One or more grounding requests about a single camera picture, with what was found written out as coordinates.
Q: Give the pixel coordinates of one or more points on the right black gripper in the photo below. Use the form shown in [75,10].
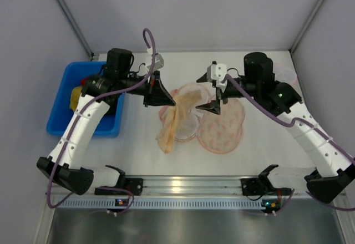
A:
[220,95]

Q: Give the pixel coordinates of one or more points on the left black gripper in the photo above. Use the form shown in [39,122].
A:
[150,89]

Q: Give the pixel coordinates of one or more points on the beige bra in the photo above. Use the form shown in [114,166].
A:
[175,117]

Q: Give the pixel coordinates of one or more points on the floral mesh laundry bag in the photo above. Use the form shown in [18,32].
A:
[219,134]

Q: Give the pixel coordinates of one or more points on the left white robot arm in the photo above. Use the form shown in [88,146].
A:
[63,166]

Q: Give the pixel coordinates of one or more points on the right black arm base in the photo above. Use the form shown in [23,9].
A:
[255,186]

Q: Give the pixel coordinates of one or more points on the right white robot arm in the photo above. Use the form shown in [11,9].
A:
[333,168]

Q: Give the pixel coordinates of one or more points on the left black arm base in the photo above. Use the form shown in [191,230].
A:
[134,185]

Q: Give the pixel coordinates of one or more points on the round pink mesh laundry bag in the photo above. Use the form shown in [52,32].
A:
[285,74]

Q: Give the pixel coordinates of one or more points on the yellow garment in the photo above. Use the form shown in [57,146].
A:
[74,97]

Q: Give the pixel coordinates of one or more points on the blue plastic bin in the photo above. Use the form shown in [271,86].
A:
[61,114]

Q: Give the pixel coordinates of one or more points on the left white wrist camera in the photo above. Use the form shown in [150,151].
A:
[159,61]

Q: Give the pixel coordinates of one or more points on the aluminium mounting rail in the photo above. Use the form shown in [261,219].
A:
[188,184]

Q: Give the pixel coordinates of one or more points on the slotted cable duct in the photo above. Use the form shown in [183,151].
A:
[167,203]

